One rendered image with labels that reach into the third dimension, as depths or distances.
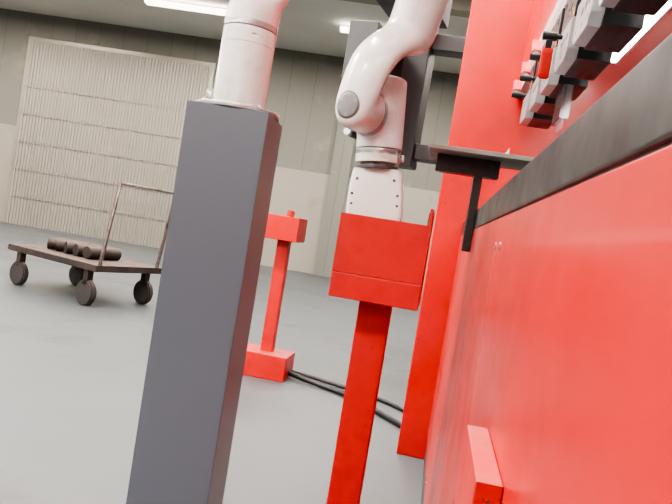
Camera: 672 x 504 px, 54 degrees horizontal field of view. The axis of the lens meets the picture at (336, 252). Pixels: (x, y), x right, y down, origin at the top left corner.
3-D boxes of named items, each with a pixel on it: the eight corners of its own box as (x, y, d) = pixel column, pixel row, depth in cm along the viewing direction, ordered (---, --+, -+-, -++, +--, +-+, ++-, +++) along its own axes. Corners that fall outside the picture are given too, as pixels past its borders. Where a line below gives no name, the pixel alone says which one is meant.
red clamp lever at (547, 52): (534, 79, 138) (542, 32, 138) (554, 81, 137) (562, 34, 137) (535, 76, 136) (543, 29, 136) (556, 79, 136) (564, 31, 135)
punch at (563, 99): (549, 134, 156) (556, 94, 156) (558, 135, 156) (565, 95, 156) (557, 126, 147) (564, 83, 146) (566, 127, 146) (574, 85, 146)
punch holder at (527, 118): (518, 125, 201) (528, 71, 201) (547, 129, 200) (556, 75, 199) (525, 116, 186) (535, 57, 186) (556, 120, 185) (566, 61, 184)
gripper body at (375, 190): (407, 166, 124) (402, 225, 124) (353, 162, 126) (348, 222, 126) (405, 161, 117) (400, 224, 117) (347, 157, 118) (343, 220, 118)
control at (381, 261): (343, 288, 138) (357, 202, 137) (420, 301, 135) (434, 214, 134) (327, 295, 118) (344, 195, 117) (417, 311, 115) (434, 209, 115)
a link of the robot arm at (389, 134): (384, 145, 114) (410, 153, 122) (390, 68, 114) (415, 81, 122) (344, 146, 119) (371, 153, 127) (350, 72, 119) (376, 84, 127)
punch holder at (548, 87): (538, 96, 162) (550, 29, 161) (574, 101, 160) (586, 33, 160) (548, 81, 147) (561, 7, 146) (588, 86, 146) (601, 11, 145)
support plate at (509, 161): (429, 157, 165) (430, 153, 165) (537, 173, 161) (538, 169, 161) (428, 147, 147) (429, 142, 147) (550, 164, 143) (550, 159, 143)
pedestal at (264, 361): (245, 365, 345) (270, 207, 342) (291, 374, 341) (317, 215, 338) (233, 372, 325) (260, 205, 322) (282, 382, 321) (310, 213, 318)
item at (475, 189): (422, 244, 158) (437, 155, 158) (484, 254, 156) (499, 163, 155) (422, 244, 154) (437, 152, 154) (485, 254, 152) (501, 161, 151)
